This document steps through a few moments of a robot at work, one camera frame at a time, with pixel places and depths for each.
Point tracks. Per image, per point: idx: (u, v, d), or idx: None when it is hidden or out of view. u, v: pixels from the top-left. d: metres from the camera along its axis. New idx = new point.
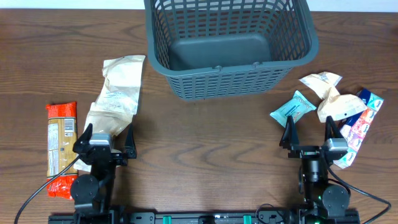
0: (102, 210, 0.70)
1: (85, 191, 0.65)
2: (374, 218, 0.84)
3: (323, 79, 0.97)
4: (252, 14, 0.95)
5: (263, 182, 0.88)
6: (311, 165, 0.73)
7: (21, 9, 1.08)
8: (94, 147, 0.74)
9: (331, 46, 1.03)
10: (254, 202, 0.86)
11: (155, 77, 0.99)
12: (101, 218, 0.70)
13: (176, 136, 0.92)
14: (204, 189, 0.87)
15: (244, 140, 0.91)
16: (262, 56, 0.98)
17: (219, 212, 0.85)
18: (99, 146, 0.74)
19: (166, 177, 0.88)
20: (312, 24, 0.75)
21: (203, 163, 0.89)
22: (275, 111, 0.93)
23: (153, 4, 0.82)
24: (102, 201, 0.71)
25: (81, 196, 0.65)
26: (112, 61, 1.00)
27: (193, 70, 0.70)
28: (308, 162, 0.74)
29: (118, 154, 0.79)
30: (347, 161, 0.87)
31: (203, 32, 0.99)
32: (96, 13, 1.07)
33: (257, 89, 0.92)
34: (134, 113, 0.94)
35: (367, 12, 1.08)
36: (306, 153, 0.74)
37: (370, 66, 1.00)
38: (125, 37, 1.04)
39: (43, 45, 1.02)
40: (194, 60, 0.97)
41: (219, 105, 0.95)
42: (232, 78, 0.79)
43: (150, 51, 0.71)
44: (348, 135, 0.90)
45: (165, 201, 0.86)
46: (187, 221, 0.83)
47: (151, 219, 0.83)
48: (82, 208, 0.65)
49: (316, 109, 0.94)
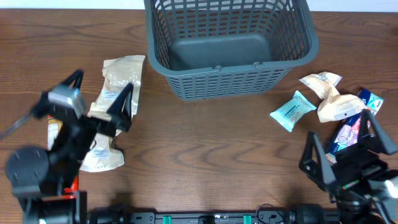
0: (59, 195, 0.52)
1: (28, 169, 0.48)
2: None
3: (323, 79, 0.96)
4: (252, 14, 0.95)
5: (263, 182, 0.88)
6: (352, 196, 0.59)
7: (22, 10, 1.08)
8: (54, 106, 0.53)
9: (332, 46, 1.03)
10: (254, 202, 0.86)
11: (155, 78, 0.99)
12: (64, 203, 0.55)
13: (176, 136, 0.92)
14: (204, 189, 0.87)
15: (244, 140, 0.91)
16: (262, 56, 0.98)
17: (219, 212, 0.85)
18: (60, 108, 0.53)
19: (166, 177, 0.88)
20: (311, 24, 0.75)
21: (203, 163, 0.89)
22: (275, 111, 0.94)
23: (153, 4, 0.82)
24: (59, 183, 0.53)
25: (23, 176, 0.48)
26: (112, 61, 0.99)
27: (193, 70, 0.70)
28: (348, 193, 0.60)
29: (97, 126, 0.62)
30: None
31: (203, 32, 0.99)
32: (96, 13, 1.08)
33: (257, 89, 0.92)
34: (134, 113, 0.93)
35: (367, 12, 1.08)
36: (345, 185, 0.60)
37: (370, 66, 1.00)
38: (125, 37, 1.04)
39: (43, 45, 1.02)
40: (194, 60, 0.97)
41: (218, 105, 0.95)
42: (232, 78, 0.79)
43: (149, 51, 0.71)
44: (348, 135, 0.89)
45: (165, 201, 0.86)
46: (187, 221, 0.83)
47: (151, 219, 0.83)
48: (25, 192, 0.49)
49: (316, 109, 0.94)
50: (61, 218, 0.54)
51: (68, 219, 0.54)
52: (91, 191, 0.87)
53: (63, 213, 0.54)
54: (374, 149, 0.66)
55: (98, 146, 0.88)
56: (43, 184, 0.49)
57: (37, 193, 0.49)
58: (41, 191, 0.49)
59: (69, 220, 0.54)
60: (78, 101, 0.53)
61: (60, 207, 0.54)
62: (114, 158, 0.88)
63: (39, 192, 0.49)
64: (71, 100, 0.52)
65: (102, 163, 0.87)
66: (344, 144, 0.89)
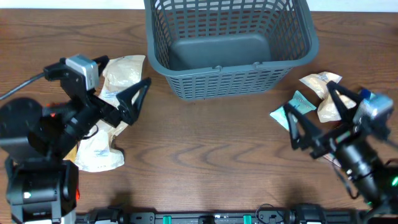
0: (47, 157, 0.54)
1: (19, 121, 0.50)
2: None
3: (323, 79, 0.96)
4: (252, 14, 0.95)
5: (263, 182, 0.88)
6: (350, 152, 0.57)
7: (22, 9, 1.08)
8: (67, 71, 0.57)
9: (331, 46, 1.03)
10: (254, 202, 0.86)
11: (155, 78, 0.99)
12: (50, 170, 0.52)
13: (176, 136, 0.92)
14: (204, 189, 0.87)
15: (244, 140, 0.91)
16: (262, 56, 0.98)
17: (219, 212, 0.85)
18: (73, 74, 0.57)
19: (166, 177, 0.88)
20: (312, 24, 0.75)
21: (203, 163, 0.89)
22: (275, 111, 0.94)
23: (153, 4, 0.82)
24: (50, 145, 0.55)
25: (12, 124, 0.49)
26: (112, 61, 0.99)
27: (193, 70, 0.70)
28: (343, 150, 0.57)
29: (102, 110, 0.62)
30: None
31: (203, 32, 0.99)
32: (97, 13, 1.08)
33: (257, 89, 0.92)
34: None
35: (366, 12, 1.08)
36: (339, 139, 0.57)
37: (370, 66, 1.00)
38: (125, 37, 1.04)
39: (43, 45, 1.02)
40: (194, 60, 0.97)
41: (218, 105, 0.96)
42: (232, 78, 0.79)
43: (150, 51, 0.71)
44: None
45: (165, 201, 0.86)
46: (187, 221, 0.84)
47: (151, 219, 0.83)
48: (12, 144, 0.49)
49: (316, 109, 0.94)
50: (48, 191, 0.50)
51: (55, 191, 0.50)
52: (91, 191, 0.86)
53: (50, 186, 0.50)
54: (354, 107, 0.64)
55: (99, 146, 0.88)
56: (33, 137, 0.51)
57: (25, 145, 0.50)
58: (29, 145, 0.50)
59: (58, 194, 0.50)
60: (91, 72, 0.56)
61: (46, 178, 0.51)
62: (114, 158, 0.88)
63: (27, 145, 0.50)
64: (84, 70, 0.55)
65: (102, 163, 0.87)
66: None
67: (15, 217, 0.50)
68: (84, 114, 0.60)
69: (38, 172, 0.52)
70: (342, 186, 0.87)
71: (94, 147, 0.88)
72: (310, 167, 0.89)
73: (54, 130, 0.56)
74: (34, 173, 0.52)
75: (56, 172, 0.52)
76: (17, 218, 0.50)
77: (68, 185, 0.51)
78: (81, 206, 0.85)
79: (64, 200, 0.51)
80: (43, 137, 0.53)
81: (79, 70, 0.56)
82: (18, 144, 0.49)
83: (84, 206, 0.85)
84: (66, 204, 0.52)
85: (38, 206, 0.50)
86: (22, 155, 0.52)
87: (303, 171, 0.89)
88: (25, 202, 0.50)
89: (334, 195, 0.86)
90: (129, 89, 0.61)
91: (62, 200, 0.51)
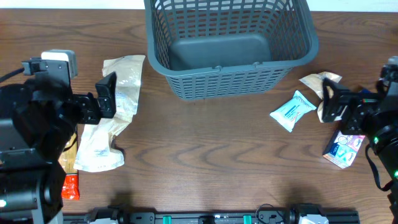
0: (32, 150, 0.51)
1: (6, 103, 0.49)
2: (374, 219, 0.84)
3: (324, 79, 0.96)
4: (252, 14, 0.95)
5: (263, 182, 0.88)
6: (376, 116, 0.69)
7: (22, 9, 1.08)
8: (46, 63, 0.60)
9: (332, 46, 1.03)
10: (254, 202, 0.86)
11: (155, 78, 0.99)
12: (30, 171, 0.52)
13: (176, 136, 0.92)
14: (204, 189, 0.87)
15: (244, 140, 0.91)
16: (262, 56, 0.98)
17: (219, 212, 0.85)
18: (54, 63, 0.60)
19: (166, 177, 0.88)
20: (312, 24, 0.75)
21: (203, 163, 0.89)
22: (275, 111, 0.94)
23: (153, 4, 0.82)
24: (37, 137, 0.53)
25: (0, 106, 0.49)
26: (113, 61, 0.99)
27: (193, 70, 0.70)
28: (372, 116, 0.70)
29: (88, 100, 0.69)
30: (347, 161, 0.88)
31: (203, 32, 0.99)
32: (97, 13, 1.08)
33: (257, 89, 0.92)
34: (134, 113, 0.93)
35: (366, 12, 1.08)
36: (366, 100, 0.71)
37: (370, 65, 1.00)
38: (125, 37, 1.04)
39: (43, 45, 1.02)
40: (194, 60, 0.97)
41: (218, 105, 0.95)
42: (232, 78, 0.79)
43: (150, 51, 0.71)
44: (348, 135, 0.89)
45: (165, 201, 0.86)
46: (187, 221, 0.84)
47: (151, 219, 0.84)
48: None
49: (316, 109, 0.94)
50: (27, 198, 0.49)
51: (33, 198, 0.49)
52: (91, 191, 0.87)
53: (27, 192, 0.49)
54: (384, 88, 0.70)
55: (99, 146, 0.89)
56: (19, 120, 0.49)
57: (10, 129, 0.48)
58: (15, 128, 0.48)
59: (38, 201, 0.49)
60: (71, 58, 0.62)
61: (23, 185, 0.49)
62: (114, 158, 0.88)
63: (12, 127, 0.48)
64: (65, 54, 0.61)
65: (102, 163, 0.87)
66: (344, 144, 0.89)
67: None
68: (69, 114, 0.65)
69: (15, 177, 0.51)
70: (342, 186, 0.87)
71: (94, 147, 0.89)
72: (310, 167, 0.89)
73: (41, 121, 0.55)
74: (9, 178, 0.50)
75: (36, 172, 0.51)
76: None
77: (48, 190, 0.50)
78: (81, 206, 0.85)
79: (45, 204, 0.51)
80: (30, 124, 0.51)
81: (60, 56, 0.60)
82: (4, 126, 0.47)
83: (84, 206, 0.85)
84: (48, 210, 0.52)
85: (18, 212, 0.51)
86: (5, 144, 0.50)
87: (303, 171, 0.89)
88: (4, 209, 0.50)
89: (335, 195, 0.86)
90: (112, 77, 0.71)
91: (43, 206, 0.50)
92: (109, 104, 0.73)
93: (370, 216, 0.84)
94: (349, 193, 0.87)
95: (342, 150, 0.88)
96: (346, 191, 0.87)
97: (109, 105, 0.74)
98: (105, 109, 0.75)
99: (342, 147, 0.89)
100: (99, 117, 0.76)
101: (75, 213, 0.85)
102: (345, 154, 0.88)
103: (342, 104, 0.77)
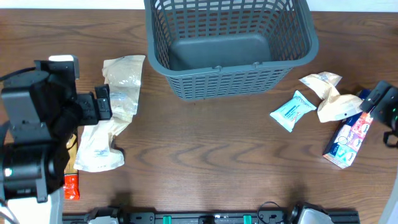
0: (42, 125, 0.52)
1: (25, 79, 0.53)
2: (373, 219, 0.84)
3: (323, 79, 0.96)
4: (252, 14, 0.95)
5: (263, 182, 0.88)
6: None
7: (22, 10, 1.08)
8: (53, 63, 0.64)
9: (332, 46, 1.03)
10: (254, 202, 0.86)
11: (155, 78, 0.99)
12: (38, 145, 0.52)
13: (176, 136, 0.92)
14: (204, 189, 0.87)
15: (244, 140, 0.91)
16: (262, 56, 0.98)
17: (219, 212, 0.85)
18: (61, 64, 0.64)
19: (166, 177, 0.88)
20: (311, 24, 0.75)
21: (203, 163, 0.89)
22: (275, 111, 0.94)
23: (153, 4, 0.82)
24: (46, 114, 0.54)
25: (18, 81, 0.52)
26: (113, 61, 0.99)
27: (193, 70, 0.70)
28: None
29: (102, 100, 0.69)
30: (347, 161, 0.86)
31: (203, 32, 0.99)
32: (97, 13, 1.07)
33: (257, 89, 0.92)
34: (134, 113, 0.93)
35: (366, 12, 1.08)
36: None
37: (370, 65, 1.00)
38: (125, 37, 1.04)
39: (43, 45, 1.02)
40: (194, 60, 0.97)
41: (218, 105, 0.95)
42: (232, 78, 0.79)
43: (149, 51, 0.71)
44: (349, 135, 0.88)
45: (165, 201, 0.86)
46: (187, 221, 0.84)
47: (151, 219, 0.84)
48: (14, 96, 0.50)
49: (316, 109, 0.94)
50: (32, 169, 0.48)
51: (38, 169, 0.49)
52: (91, 191, 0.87)
53: (32, 163, 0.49)
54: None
55: (99, 146, 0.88)
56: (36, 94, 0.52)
57: (27, 99, 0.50)
58: (30, 98, 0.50)
59: (42, 172, 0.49)
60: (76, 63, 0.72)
61: (28, 156, 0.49)
62: (114, 158, 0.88)
63: (28, 98, 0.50)
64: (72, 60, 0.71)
65: (102, 163, 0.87)
66: (344, 144, 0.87)
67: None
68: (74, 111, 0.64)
69: (20, 149, 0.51)
70: (342, 186, 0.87)
71: (94, 147, 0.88)
72: (310, 167, 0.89)
73: (53, 101, 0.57)
74: (16, 150, 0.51)
75: (41, 146, 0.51)
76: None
77: (51, 162, 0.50)
78: (81, 206, 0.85)
79: (49, 177, 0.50)
80: (44, 101, 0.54)
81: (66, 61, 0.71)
82: (21, 99, 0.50)
83: (84, 206, 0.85)
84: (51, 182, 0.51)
85: (23, 184, 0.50)
86: (18, 117, 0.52)
87: (303, 171, 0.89)
88: (7, 180, 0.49)
89: (334, 195, 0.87)
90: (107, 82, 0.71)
91: (46, 178, 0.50)
92: (107, 106, 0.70)
93: (370, 216, 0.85)
94: (349, 193, 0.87)
95: (342, 150, 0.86)
96: (346, 191, 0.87)
97: (108, 106, 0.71)
98: (104, 110, 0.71)
99: (342, 147, 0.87)
100: (97, 118, 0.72)
101: (75, 213, 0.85)
102: (345, 154, 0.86)
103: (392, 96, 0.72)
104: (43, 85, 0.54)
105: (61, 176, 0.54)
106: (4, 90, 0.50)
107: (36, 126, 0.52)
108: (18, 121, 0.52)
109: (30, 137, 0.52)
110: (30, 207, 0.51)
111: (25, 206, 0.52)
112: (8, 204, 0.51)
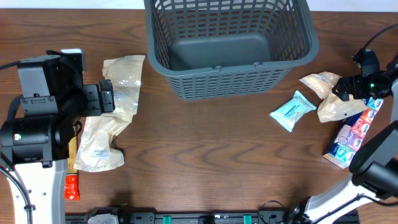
0: (51, 99, 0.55)
1: (40, 58, 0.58)
2: (373, 219, 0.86)
3: (323, 79, 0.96)
4: (252, 14, 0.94)
5: (263, 182, 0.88)
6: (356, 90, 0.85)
7: (21, 9, 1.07)
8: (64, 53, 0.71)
9: (332, 46, 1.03)
10: (254, 202, 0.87)
11: (155, 77, 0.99)
12: (45, 116, 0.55)
13: (176, 136, 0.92)
14: (204, 189, 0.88)
15: (244, 140, 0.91)
16: (262, 56, 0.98)
17: (219, 212, 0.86)
18: (70, 55, 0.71)
19: (166, 177, 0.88)
20: (312, 25, 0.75)
21: (203, 163, 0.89)
22: (275, 111, 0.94)
23: (153, 4, 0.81)
24: (56, 91, 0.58)
25: (32, 60, 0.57)
26: (112, 61, 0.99)
27: (193, 70, 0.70)
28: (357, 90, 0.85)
29: (107, 92, 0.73)
30: (347, 161, 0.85)
31: (203, 32, 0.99)
32: (96, 12, 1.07)
33: (257, 89, 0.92)
34: (134, 112, 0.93)
35: (367, 11, 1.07)
36: (351, 88, 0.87)
37: None
38: (125, 37, 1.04)
39: (43, 45, 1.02)
40: (194, 60, 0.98)
41: (217, 105, 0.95)
42: (232, 78, 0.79)
43: (150, 51, 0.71)
44: (348, 135, 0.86)
45: (165, 201, 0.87)
46: (187, 221, 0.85)
47: (151, 219, 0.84)
48: (28, 71, 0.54)
49: (316, 109, 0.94)
50: (38, 135, 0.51)
51: (45, 137, 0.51)
52: (91, 191, 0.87)
53: (40, 132, 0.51)
54: (350, 79, 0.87)
55: (99, 146, 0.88)
56: (48, 68, 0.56)
57: (39, 73, 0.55)
58: (43, 73, 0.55)
59: (49, 137, 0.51)
60: (79, 53, 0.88)
61: (37, 122, 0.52)
62: (114, 158, 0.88)
63: (41, 72, 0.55)
64: (79, 51, 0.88)
65: (102, 163, 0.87)
66: (344, 144, 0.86)
67: (6, 157, 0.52)
68: (80, 99, 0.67)
69: (30, 118, 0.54)
70: None
71: (94, 147, 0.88)
72: (310, 167, 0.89)
73: (62, 82, 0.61)
74: (27, 118, 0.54)
75: (50, 116, 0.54)
76: (9, 158, 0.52)
77: (58, 132, 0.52)
78: (81, 206, 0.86)
79: (56, 146, 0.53)
80: (54, 79, 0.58)
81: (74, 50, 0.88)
82: (35, 74, 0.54)
83: (84, 206, 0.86)
84: (58, 150, 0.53)
85: (29, 151, 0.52)
86: (31, 91, 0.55)
87: (303, 171, 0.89)
88: (16, 144, 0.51)
89: None
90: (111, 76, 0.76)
91: (53, 145, 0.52)
92: (111, 98, 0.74)
93: (369, 216, 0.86)
94: None
95: (342, 150, 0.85)
96: None
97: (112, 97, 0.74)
98: (107, 103, 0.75)
99: (342, 147, 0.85)
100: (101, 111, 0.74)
101: (75, 213, 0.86)
102: (345, 154, 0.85)
103: (351, 91, 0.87)
104: (55, 66, 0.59)
105: (66, 147, 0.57)
106: (19, 65, 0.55)
107: (46, 99, 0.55)
108: (29, 95, 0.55)
109: (40, 110, 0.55)
110: (37, 170, 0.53)
111: (33, 173, 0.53)
112: (15, 169, 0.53)
